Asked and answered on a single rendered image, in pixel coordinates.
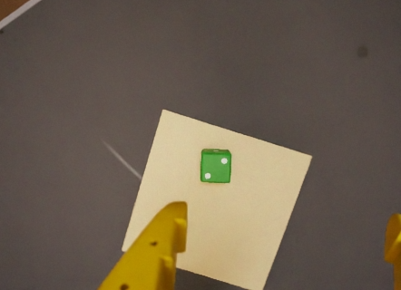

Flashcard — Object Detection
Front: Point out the beige flat mat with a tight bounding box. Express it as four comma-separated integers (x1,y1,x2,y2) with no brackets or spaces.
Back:
122,110,312,290

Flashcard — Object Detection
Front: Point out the green die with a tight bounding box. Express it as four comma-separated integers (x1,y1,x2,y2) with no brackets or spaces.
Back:
200,149,232,183

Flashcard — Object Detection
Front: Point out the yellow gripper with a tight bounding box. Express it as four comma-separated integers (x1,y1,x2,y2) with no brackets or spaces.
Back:
97,201,401,290

